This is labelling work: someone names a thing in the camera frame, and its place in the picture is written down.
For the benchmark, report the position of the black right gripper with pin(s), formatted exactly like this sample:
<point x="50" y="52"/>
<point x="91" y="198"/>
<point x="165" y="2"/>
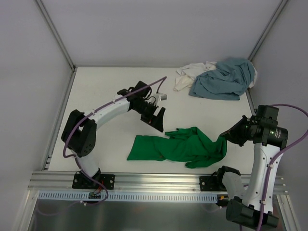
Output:
<point x="238" y="131"/>

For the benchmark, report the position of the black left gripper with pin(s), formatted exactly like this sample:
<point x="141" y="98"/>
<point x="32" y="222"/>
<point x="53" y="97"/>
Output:
<point x="151" y="115"/>

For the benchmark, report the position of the green t-shirt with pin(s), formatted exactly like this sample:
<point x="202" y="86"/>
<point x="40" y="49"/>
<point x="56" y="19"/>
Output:
<point x="188" y="145"/>

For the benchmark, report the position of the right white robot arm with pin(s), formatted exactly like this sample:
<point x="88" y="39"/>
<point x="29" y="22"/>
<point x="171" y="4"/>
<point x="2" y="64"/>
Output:
<point x="251" y="206"/>

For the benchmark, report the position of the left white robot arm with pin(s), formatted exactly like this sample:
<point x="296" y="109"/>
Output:
<point x="79" y="134"/>

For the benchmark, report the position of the white t-shirt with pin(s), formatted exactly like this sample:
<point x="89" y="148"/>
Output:
<point x="188" y="74"/>

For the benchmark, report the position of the blue-grey t-shirt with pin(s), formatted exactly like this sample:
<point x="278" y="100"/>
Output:
<point x="230" y="80"/>

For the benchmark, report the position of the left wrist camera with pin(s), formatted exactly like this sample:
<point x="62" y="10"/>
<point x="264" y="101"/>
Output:
<point x="160" y="97"/>

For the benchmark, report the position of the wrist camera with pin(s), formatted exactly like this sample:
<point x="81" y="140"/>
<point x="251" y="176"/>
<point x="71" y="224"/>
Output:
<point x="266" y="114"/>
<point x="160" y="97"/>

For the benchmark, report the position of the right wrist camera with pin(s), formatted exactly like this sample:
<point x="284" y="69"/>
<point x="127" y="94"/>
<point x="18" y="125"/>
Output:
<point x="266" y="114"/>

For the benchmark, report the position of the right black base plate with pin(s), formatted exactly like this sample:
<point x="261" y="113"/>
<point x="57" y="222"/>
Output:
<point x="216" y="184"/>

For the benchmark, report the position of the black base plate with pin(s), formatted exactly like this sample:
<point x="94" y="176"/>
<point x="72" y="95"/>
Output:
<point x="81" y="181"/>
<point x="216" y="184"/>

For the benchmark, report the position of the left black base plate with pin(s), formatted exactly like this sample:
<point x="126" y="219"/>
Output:
<point x="81" y="181"/>

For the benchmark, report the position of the left aluminium frame post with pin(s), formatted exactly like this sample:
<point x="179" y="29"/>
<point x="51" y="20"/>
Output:
<point x="43" y="10"/>

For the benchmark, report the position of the aluminium frame post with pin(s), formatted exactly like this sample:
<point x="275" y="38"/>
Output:
<point x="269" y="25"/>
<point x="43" y="10"/>

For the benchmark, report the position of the aluminium mounting rail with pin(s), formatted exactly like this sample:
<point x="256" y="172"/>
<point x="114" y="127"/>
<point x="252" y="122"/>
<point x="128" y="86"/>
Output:
<point x="124" y="182"/>

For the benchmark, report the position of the white slotted cable duct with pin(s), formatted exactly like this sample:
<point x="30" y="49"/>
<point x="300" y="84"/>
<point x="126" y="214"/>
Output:
<point x="130" y="196"/>

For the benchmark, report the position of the right aluminium frame post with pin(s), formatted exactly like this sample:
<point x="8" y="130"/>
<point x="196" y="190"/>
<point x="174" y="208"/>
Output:
<point x="269" y="25"/>

